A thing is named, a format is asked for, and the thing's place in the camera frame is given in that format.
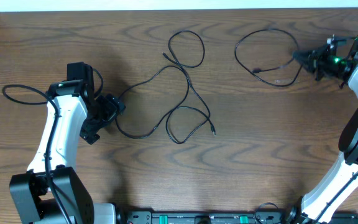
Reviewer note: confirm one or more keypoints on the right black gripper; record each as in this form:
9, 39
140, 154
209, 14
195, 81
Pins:
315, 56

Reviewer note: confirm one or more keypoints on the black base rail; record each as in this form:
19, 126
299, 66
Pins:
267, 213

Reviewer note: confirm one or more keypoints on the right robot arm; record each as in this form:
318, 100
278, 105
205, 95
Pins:
320, 204

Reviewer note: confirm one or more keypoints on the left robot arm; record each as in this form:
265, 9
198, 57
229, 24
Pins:
50, 191

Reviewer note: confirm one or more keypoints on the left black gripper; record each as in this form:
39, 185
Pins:
114, 106

